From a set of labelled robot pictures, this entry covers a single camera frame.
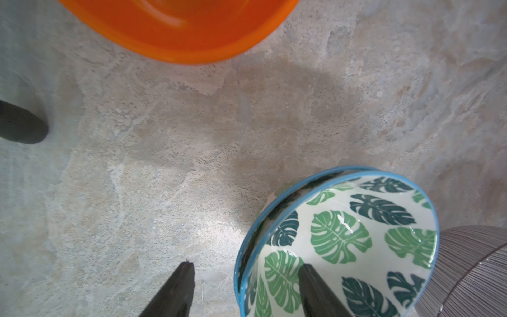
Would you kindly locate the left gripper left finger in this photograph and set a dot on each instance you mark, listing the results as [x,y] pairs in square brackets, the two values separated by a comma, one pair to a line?
[175,297]

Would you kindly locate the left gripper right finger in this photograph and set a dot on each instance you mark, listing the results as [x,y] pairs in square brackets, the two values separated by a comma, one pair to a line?
[318,300]

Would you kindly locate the green leaf bowl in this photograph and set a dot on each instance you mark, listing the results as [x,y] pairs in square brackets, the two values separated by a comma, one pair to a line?
[372,236]

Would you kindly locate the orange bowl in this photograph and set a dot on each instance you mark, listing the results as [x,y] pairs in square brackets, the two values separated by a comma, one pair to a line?
[183,32]

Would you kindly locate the centre purple striped bowl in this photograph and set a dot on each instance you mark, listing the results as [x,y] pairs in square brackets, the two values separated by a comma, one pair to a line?
[469,277]

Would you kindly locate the black perforated music stand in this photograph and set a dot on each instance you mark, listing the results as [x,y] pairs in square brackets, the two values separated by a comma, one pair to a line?
[21,126]

